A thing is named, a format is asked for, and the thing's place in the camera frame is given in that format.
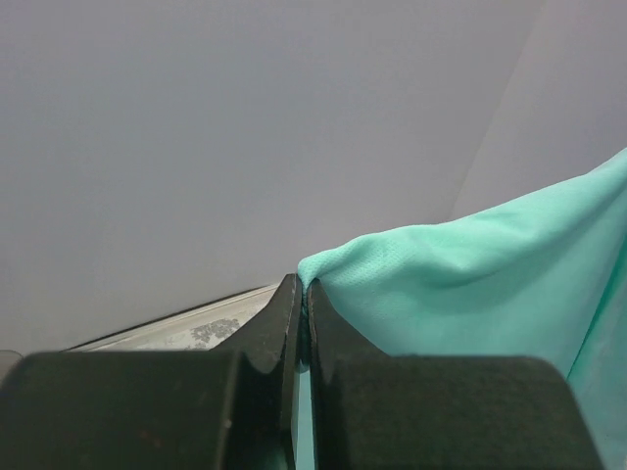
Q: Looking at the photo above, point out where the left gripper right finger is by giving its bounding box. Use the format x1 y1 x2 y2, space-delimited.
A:
307 282 603 469

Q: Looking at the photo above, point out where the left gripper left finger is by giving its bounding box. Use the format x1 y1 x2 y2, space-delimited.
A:
1 274 303 469

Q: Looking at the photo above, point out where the teal t shirt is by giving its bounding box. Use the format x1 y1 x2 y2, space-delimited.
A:
298 153 626 469

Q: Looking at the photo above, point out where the floral patterned table mat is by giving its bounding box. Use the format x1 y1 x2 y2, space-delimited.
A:
73 285 277 352

